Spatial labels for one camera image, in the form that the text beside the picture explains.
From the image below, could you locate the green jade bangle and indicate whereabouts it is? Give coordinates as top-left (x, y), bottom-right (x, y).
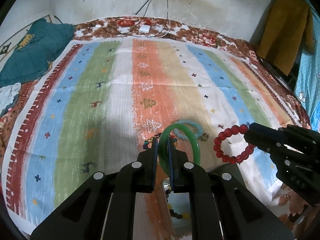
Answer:
top-left (158, 119), bottom-right (203, 176)

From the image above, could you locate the dark red bead bracelet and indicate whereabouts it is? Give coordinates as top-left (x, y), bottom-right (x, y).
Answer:
top-left (213, 123), bottom-right (256, 165)

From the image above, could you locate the multicolour glass bead bracelet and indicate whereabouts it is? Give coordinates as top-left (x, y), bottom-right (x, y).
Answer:
top-left (141, 133), bottom-right (179, 149)

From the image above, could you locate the striped colourful mat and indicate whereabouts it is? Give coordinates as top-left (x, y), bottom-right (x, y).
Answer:
top-left (3, 38), bottom-right (301, 235)

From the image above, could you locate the silver metal tin box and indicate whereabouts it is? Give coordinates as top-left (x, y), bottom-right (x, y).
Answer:
top-left (159, 164), bottom-right (249, 240)

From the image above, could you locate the light grey cloth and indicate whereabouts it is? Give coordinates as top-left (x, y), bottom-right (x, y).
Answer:
top-left (0, 82), bottom-right (22, 117)

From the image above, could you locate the blue patterned hanging cloth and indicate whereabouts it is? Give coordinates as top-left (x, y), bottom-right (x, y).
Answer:
top-left (272, 0), bottom-right (319, 132)

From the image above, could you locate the person right hand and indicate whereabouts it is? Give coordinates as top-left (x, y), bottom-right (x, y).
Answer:
top-left (278, 189), bottom-right (319, 231)

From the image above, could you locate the mustard yellow hanging garment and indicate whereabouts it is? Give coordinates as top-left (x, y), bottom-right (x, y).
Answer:
top-left (257, 0), bottom-right (315, 75)

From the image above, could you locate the white charger adapter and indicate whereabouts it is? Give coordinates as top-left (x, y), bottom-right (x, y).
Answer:
top-left (139, 25), bottom-right (150, 34)

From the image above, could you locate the teal quilted blanket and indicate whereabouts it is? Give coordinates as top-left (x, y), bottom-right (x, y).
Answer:
top-left (1, 18), bottom-right (75, 87)

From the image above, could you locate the light blue bead bracelet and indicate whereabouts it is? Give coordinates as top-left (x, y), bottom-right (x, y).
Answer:
top-left (172, 119), bottom-right (205, 141)

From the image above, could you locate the yellow black bead bracelet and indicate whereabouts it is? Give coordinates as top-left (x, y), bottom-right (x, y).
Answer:
top-left (164, 189), bottom-right (192, 221)

